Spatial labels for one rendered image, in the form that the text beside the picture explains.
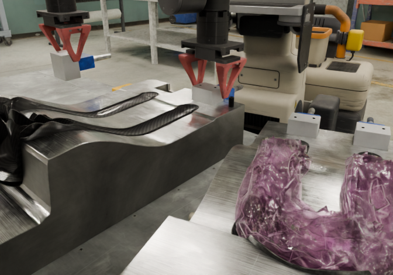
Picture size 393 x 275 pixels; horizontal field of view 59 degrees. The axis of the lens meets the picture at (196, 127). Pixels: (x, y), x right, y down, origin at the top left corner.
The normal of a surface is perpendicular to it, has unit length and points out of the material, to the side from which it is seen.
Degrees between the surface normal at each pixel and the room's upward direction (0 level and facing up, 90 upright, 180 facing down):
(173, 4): 89
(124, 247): 0
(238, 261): 0
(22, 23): 90
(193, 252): 0
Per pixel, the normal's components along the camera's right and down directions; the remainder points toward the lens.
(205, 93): -0.67, 0.31
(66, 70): 0.74, 0.27
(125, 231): 0.00, -0.91
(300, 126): -0.42, 0.37
